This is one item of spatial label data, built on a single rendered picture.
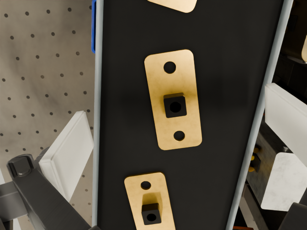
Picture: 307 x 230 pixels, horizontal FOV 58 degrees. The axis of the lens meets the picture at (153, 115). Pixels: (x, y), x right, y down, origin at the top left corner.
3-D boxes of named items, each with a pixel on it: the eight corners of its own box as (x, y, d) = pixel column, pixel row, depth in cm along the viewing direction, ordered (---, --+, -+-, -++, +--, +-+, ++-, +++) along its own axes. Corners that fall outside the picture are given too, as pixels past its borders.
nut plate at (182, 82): (202, 143, 24) (204, 150, 23) (159, 149, 25) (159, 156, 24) (192, 47, 21) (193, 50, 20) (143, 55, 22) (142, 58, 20)
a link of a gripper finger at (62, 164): (67, 207, 15) (54, 209, 15) (95, 145, 21) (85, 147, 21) (51, 159, 14) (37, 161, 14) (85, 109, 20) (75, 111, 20)
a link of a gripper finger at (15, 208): (38, 222, 13) (-22, 228, 13) (69, 164, 18) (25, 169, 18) (28, 196, 13) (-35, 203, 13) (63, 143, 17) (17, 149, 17)
